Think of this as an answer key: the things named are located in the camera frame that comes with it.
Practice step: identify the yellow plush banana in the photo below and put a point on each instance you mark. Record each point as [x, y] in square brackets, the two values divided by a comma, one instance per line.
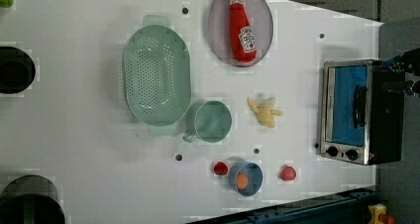
[265, 111]

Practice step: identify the black round base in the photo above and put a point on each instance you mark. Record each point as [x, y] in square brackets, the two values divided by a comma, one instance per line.
[17, 70]
[31, 199]

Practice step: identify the green perforated colander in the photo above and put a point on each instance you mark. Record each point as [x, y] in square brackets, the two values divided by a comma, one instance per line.
[156, 68]

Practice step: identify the black round base lower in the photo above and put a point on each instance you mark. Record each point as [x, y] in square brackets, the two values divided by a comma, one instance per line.
[31, 199]

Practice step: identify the black toaster oven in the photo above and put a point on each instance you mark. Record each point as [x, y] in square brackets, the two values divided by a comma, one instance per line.
[362, 112]

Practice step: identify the grey round plate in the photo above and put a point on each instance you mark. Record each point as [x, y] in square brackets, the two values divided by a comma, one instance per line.
[218, 23]

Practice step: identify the red ketchup bottle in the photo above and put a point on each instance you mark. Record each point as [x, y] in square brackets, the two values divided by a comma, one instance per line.
[243, 43]

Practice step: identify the dark red strawberry toy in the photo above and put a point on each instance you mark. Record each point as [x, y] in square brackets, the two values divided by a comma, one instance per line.
[220, 168]

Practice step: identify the green mug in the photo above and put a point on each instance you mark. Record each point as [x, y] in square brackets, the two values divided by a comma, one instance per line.
[209, 121]

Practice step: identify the black round base upper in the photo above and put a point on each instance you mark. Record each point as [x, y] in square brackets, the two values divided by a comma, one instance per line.
[17, 70]

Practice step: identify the orange ball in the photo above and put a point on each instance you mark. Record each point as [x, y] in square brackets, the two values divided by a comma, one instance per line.
[241, 181]

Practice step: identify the pink red strawberry toy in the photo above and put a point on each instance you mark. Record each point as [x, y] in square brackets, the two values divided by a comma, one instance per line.
[287, 174]

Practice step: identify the yellow red object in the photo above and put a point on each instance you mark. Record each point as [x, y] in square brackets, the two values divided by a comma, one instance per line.
[379, 215]

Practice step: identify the blue bowl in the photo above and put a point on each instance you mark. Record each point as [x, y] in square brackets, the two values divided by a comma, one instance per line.
[252, 171]

